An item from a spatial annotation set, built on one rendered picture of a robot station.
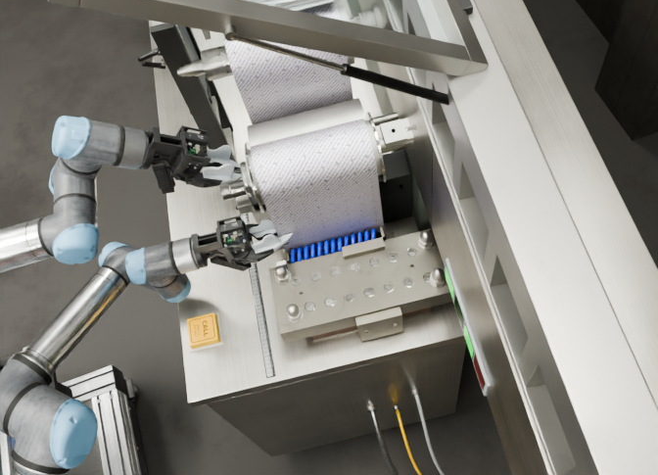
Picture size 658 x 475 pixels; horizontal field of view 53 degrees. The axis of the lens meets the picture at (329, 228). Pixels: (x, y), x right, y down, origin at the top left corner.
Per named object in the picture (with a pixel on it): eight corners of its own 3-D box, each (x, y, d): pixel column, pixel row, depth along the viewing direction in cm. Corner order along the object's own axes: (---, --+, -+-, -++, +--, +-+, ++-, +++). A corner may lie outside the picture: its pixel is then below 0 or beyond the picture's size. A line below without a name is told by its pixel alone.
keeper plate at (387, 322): (359, 334, 153) (354, 317, 144) (401, 323, 153) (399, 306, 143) (361, 344, 152) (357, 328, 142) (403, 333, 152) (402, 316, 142)
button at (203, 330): (189, 322, 161) (186, 318, 159) (217, 315, 161) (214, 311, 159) (192, 349, 158) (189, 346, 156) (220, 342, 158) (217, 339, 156)
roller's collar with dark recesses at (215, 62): (208, 65, 145) (199, 44, 140) (234, 58, 145) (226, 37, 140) (211, 87, 142) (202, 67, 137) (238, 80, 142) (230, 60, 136)
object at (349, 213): (284, 249, 153) (267, 210, 137) (383, 224, 153) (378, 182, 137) (285, 251, 153) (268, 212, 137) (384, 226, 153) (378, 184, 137)
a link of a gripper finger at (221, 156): (251, 156, 134) (209, 150, 129) (238, 172, 138) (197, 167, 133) (248, 143, 136) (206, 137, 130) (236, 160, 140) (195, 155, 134)
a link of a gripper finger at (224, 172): (254, 173, 132) (210, 164, 127) (241, 190, 136) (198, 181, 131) (252, 161, 133) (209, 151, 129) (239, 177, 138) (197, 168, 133)
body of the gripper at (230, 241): (248, 244, 139) (192, 258, 139) (257, 261, 147) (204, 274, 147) (242, 213, 143) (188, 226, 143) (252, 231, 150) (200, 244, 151)
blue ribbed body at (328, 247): (289, 254, 154) (287, 247, 151) (379, 231, 154) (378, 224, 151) (292, 266, 152) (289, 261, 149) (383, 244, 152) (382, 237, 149)
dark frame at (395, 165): (280, 224, 171) (263, 183, 153) (405, 193, 170) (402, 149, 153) (286, 249, 167) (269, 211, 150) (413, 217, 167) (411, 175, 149)
